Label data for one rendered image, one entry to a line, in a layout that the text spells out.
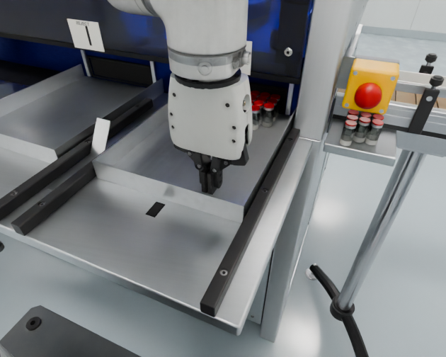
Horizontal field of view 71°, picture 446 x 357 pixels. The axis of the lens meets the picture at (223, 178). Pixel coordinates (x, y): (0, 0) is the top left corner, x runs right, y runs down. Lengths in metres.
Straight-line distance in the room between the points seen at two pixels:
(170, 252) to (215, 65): 0.24
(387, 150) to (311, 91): 0.18
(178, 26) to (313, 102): 0.34
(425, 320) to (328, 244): 0.47
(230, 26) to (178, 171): 0.29
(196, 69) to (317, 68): 0.30
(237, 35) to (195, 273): 0.27
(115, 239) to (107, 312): 1.00
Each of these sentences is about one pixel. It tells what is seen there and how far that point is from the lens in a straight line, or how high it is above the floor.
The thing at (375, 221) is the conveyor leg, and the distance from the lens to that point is 0.95.
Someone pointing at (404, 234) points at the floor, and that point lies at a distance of 1.84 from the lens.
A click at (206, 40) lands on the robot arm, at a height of 1.13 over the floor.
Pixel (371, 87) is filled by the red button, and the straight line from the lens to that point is 0.56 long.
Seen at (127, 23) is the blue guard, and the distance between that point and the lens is 0.73.
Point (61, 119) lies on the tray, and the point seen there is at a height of 0.88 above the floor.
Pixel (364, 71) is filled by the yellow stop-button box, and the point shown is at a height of 1.03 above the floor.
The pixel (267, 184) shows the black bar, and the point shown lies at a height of 0.90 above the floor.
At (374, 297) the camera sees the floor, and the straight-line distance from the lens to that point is 1.54.
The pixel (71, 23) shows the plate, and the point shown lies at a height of 1.04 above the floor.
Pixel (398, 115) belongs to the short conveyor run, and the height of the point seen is 0.91.
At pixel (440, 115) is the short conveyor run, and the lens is 0.74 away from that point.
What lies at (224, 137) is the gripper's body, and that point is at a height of 1.01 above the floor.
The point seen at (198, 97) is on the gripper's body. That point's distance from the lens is 0.36.
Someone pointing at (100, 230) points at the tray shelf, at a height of 0.88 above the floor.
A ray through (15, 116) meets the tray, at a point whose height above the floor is 0.88.
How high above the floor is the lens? 1.21
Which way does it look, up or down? 39 degrees down
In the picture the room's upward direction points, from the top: straight up
